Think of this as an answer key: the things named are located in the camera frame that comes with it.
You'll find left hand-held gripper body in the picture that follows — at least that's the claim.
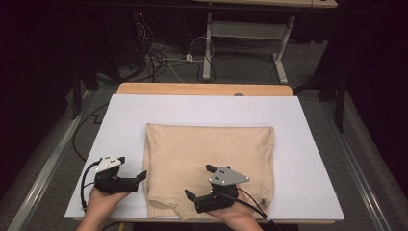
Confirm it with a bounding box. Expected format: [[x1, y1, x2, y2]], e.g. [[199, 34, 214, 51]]
[[93, 153, 140, 194]]

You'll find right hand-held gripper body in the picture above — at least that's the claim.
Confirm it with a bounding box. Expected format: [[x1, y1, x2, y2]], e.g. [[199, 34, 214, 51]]
[[193, 165, 251, 214]]

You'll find beige knit sweater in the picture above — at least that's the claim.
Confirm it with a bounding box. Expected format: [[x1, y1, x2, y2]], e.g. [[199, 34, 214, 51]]
[[142, 122, 276, 222]]

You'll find person's left hand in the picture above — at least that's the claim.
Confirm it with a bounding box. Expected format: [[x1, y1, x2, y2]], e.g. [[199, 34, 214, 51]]
[[76, 187, 131, 231]]

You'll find person's right hand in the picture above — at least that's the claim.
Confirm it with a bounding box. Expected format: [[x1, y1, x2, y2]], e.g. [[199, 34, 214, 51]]
[[206, 192, 265, 231]]

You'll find black metal stand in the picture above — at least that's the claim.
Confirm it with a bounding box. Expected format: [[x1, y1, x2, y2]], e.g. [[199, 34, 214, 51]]
[[70, 59, 101, 120], [292, 62, 350, 135]]

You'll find white board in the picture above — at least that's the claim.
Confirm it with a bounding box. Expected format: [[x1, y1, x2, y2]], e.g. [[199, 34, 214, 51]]
[[64, 93, 346, 223]]

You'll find beige desk top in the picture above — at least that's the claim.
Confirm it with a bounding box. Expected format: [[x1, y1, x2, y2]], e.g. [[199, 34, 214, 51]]
[[191, 0, 339, 9]]

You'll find left hand-held gripper black cable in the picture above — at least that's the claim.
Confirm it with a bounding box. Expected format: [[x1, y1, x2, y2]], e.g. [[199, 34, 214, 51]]
[[80, 160, 101, 213]]

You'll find hand-held gripper black cable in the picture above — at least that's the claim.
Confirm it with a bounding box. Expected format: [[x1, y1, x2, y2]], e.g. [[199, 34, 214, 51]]
[[224, 187, 284, 231], [80, 160, 101, 213]]

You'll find right hand-held gripper black cable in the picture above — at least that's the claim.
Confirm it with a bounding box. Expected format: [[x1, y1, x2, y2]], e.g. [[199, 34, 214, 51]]
[[224, 187, 284, 231]]

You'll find long black floor cable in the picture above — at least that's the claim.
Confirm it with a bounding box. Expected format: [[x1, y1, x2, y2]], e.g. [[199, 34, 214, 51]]
[[71, 101, 111, 164]]

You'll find metal floor rail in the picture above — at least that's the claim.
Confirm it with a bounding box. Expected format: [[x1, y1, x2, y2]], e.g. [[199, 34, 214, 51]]
[[6, 90, 92, 231], [319, 101, 392, 231]]

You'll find tangle of black cables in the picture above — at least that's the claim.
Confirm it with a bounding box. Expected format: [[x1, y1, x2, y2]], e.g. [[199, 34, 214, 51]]
[[134, 12, 219, 83]]

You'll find white cable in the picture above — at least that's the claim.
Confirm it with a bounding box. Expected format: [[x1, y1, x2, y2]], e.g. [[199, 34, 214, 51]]
[[187, 35, 216, 65]]

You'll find white metal desk frame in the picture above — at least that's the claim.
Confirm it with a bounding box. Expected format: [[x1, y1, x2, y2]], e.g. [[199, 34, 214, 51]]
[[202, 13, 296, 85]]

